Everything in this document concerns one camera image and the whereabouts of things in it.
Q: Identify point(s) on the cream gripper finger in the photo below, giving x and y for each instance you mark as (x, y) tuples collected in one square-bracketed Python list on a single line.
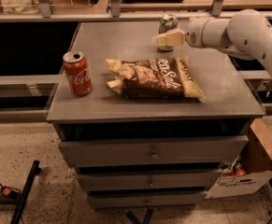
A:
[(175, 37)]

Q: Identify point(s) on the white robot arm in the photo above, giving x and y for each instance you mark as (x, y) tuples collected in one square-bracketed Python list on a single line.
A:
[(247, 35)]

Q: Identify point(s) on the red coke can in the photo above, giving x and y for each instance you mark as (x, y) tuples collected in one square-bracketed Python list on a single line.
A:
[(77, 73)]

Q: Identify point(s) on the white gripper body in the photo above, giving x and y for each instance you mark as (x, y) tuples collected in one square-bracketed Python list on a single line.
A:
[(195, 34)]

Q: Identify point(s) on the metal railing frame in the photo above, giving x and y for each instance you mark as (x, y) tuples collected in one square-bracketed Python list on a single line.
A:
[(114, 10)]

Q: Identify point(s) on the green white 7up can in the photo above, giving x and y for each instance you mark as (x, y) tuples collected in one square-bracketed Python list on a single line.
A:
[(166, 23)]

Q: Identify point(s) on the grey drawer cabinet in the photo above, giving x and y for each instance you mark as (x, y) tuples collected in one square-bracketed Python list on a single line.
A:
[(149, 152)]

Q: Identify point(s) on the black stand leg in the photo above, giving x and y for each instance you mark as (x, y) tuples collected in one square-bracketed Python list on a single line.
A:
[(34, 171)]

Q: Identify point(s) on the brown sea salt chip bag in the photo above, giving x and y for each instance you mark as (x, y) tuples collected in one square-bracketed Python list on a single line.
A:
[(156, 78)]

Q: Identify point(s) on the orange cable clip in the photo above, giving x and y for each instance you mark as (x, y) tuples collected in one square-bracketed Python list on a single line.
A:
[(9, 192)]

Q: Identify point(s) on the cardboard box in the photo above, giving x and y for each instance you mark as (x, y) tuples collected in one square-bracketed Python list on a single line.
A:
[(255, 160)]

